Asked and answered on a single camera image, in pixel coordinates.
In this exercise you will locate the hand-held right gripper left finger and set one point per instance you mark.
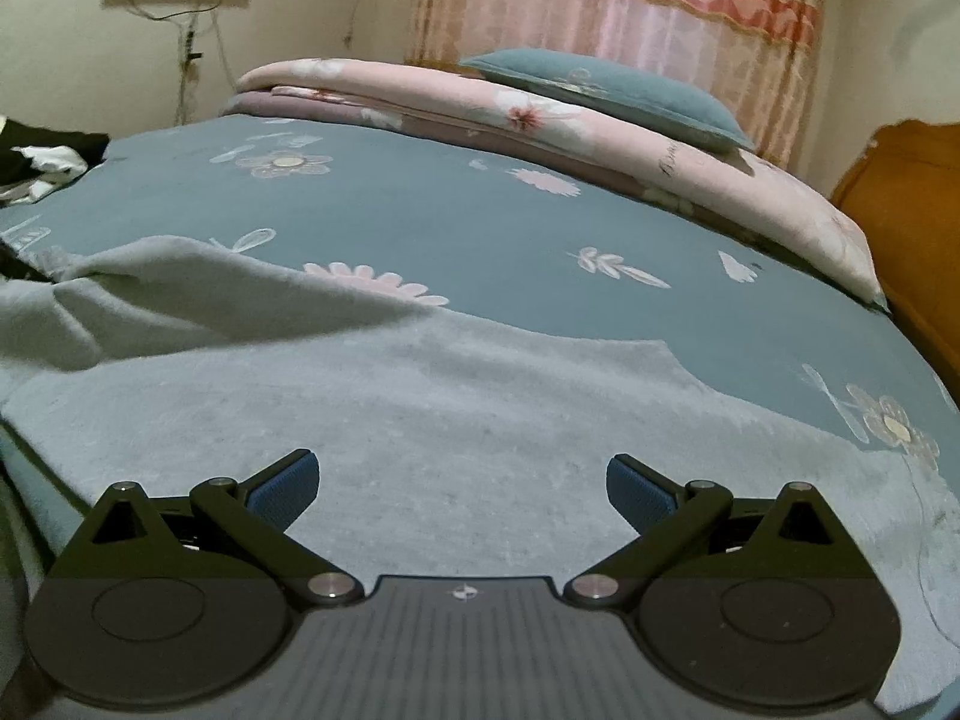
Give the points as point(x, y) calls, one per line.
point(289, 487)

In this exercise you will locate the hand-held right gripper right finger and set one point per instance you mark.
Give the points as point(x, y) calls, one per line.
point(637, 491)

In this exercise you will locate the grey sweatpants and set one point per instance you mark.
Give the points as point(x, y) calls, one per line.
point(450, 390)

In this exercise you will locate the black and white clothes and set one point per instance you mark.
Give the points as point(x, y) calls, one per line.
point(52, 146)

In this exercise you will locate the bed with teal floral sheet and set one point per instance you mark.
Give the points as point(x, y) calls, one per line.
point(450, 225)

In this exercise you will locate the wooden headboard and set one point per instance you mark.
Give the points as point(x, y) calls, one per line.
point(907, 225)

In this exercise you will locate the teal floral pillow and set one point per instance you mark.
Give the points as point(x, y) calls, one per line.
point(622, 86)

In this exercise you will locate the pink floral folded quilt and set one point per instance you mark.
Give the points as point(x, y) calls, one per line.
point(465, 101)

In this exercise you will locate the power strip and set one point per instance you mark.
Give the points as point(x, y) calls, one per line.
point(192, 52)

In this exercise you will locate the pink patterned curtain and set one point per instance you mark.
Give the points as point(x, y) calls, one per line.
point(600, 0)

